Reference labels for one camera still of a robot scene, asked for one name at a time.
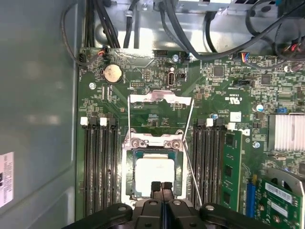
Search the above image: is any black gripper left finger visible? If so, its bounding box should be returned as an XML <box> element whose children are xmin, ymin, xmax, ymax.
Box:
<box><xmin>61</xmin><ymin>181</ymin><xmax>163</xmax><ymax>229</ymax></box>

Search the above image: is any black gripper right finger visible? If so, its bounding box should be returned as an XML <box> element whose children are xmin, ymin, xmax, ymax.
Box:
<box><xmin>163</xmin><ymin>181</ymin><xmax>270</xmax><ymax>229</ymax></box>

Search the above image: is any silver CPU chip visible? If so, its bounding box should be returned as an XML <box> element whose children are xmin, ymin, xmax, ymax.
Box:
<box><xmin>132</xmin><ymin>149</ymin><xmax>179</xmax><ymax>200</ymax></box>

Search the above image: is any thin wire locking lever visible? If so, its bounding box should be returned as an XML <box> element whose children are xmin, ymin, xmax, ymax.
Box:
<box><xmin>181</xmin><ymin>139</ymin><xmax>203</xmax><ymax>207</ymax></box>

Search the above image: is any metal socket cover frame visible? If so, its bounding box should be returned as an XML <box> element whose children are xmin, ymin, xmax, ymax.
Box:
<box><xmin>127</xmin><ymin>89</ymin><xmax>194</xmax><ymax>143</ymax></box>

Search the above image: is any metal CPU socket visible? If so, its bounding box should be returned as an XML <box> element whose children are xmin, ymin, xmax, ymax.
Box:
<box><xmin>121</xmin><ymin>128</ymin><xmax>190</xmax><ymax>207</ymax></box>

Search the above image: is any RAM slot with black clips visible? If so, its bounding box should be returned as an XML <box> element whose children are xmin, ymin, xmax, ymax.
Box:
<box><xmin>209</xmin><ymin>118</ymin><xmax>224</xmax><ymax>206</ymax></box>
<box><xmin>89</xmin><ymin>118</ymin><xmax>102</xmax><ymax>213</ymax></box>
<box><xmin>108</xmin><ymin>118</ymin><xmax>121</xmax><ymax>208</ymax></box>
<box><xmin>190</xmin><ymin>118</ymin><xmax>206</xmax><ymax>209</ymax></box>

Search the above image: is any blue expansion slot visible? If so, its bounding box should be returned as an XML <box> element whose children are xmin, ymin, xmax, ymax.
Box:
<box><xmin>246</xmin><ymin>175</ymin><xmax>257</xmax><ymax>219</ymax></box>

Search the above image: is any green RAM stick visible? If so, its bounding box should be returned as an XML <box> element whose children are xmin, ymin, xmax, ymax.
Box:
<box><xmin>221</xmin><ymin>130</ymin><xmax>243</xmax><ymax>213</ymax></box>

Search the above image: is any green motherboard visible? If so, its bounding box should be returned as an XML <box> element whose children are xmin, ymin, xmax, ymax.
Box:
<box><xmin>76</xmin><ymin>47</ymin><xmax>305</xmax><ymax>229</ymax></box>

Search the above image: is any internal USB port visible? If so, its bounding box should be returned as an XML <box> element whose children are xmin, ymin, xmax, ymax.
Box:
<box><xmin>167</xmin><ymin>67</ymin><xmax>176</xmax><ymax>88</ymax></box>

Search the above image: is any graphics card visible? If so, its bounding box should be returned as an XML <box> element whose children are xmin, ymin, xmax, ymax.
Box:
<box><xmin>252</xmin><ymin>167</ymin><xmax>305</xmax><ymax>229</ymax></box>

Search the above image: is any silver coin cell battery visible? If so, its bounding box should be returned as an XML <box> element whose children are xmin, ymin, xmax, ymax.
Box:
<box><xmin>103</xmin><ymin>63</ymin><xmax>124</xmax><ymax>84</ymax></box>

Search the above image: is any finned silver heatsink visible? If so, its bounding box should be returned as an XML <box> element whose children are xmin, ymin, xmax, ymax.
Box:
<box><xmin>268</xmin><ymin>114</ymin><xmax>305</xmax><ymax>153</ymax></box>

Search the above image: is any white printed sticker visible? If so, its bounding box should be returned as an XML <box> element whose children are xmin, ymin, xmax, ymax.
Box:
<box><xmin>0</xmin><ymin>152</ymin><xmax>15</xmax><ymax>208</ymax></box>

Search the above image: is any black metal PC case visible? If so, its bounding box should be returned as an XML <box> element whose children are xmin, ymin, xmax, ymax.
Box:
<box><xmin>0</xmin><ymin>0</ymin><xmax>305</xmax><ymax>229</ymax></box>

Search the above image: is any thick black cable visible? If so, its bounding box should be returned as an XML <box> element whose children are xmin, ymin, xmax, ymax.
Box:
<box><xmin>158</xmin><ymin>0</ymin><xmax>203</xmax><ymax>60</ymax></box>

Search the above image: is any black cable bundle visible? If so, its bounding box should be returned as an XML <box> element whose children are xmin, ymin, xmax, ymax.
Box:
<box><xmin>84</xmin><ymin>0</ymin><xmax>122</xmax><ymax>49</ymax></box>

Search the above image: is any thin black cable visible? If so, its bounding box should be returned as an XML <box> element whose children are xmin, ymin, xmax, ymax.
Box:
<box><xmin>60</xmin><ymin>1</ymin><xmax>88</xmax><ymax>67</ymax></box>

